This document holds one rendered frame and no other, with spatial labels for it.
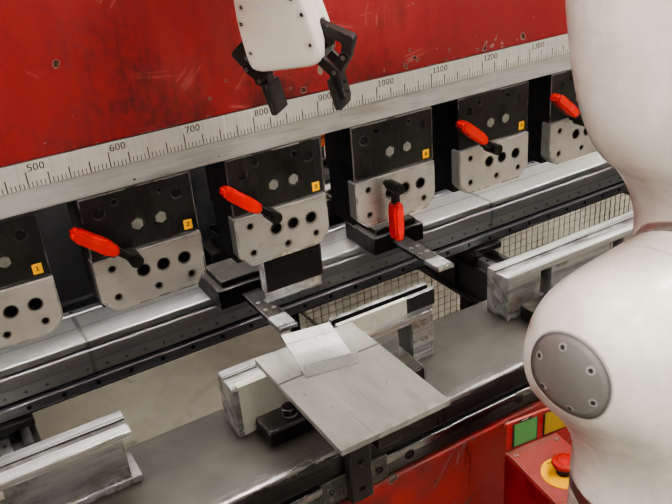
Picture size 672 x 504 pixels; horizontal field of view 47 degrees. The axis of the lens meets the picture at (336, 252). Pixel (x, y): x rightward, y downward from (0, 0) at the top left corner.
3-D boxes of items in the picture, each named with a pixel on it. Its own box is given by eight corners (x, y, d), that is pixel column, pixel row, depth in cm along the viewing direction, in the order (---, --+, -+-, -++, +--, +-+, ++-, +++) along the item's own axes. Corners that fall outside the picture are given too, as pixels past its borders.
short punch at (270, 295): (269, 305, 121) (261, 251, 117) (263, 300, 123) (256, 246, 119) (324, 285, 126) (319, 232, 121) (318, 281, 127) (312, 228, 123)
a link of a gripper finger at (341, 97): (319, 58, 89) (335, 111, 92) (343, 55, 87) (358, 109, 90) (331, 47, 91) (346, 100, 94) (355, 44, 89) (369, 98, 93)
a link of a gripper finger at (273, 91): (238, 67, 95) (255, 118, 98) (259, 65, 93) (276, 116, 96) (251, 57, 97) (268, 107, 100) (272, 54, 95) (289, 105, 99)
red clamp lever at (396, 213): (398, 244, 121) (395, 185, 116) (383, 235, 124) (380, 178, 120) (407, 241, 121) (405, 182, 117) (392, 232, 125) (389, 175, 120)
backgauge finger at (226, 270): (257, 348, 128) (253, 322, 126) (198, 287, 149) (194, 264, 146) (320, 324, 133) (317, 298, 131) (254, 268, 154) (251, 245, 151)
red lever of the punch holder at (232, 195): (229, 187, 102) (285, 215, 108) (217, 178, 105) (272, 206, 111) (223, 199, 102) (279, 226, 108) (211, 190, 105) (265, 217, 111)
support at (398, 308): (339, 341, 131) (337, 326, 130) (336, 339, 132) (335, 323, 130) (407, 313, 137) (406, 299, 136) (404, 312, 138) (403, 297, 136)
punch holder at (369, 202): (358, 231, 121) (350, 128, 113) (330, 213, 127) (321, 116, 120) (435, 205, 127) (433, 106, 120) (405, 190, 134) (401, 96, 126)
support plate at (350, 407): (341, 457, 103) (341, 451, 102) (255, 364, 123) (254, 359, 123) (449, 405, 110) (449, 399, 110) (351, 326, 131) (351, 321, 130)
